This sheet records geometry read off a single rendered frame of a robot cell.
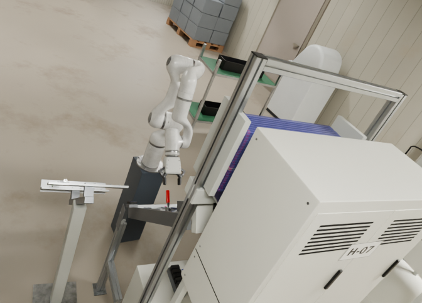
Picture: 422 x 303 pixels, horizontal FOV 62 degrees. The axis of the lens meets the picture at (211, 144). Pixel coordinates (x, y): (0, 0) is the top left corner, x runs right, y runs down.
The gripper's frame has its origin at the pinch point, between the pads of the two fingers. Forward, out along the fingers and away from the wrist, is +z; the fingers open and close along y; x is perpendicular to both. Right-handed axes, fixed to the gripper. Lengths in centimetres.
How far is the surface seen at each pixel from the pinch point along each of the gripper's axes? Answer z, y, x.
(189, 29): -357, -251, -445
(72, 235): 27, 51, -11
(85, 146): -44, 13, -173
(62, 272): 48, 51, -33
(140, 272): 46, 20, 5
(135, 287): 54, 21, 2
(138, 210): 15.0, 21.0, 3.2
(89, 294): 69, 30, -60
